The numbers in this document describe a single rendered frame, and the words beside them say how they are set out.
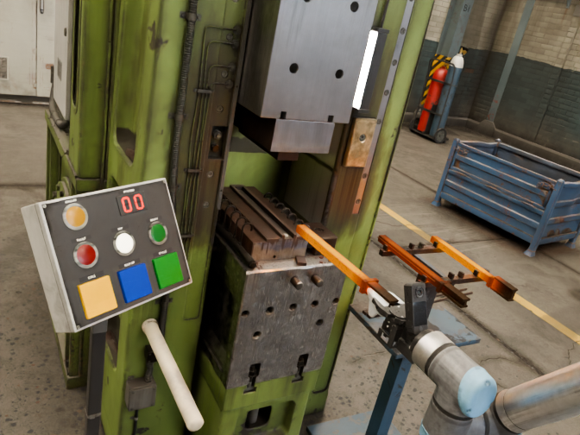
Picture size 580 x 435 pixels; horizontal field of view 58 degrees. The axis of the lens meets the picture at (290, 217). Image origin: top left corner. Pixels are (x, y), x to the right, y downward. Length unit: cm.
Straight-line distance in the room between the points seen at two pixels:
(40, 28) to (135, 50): 480
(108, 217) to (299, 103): 61
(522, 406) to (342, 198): 98
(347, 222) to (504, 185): 340
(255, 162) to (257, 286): 62
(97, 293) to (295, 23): 82
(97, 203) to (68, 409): 133
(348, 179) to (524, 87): 863
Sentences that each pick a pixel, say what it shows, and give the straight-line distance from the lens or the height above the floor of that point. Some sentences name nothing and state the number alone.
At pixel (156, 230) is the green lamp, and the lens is 132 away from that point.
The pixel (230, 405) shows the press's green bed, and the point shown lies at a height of 39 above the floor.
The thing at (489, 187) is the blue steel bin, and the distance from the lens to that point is 527.
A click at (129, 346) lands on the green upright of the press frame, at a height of 55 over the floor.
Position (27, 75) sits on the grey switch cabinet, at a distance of 668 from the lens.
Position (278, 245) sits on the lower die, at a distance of 165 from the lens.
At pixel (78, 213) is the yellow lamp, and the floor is 117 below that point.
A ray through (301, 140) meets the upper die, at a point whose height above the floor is 131.
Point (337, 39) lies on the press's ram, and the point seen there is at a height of 160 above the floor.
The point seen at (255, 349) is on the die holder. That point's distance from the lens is 176.
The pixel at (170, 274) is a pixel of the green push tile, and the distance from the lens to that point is 133.
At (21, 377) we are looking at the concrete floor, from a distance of 259.
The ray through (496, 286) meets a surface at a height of 94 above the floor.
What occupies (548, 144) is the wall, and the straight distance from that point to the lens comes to 999.
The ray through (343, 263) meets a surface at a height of 106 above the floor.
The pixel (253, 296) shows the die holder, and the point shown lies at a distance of 162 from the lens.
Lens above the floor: 168
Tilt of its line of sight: 22 degrees down
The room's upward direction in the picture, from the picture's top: 12 degrees clockwise
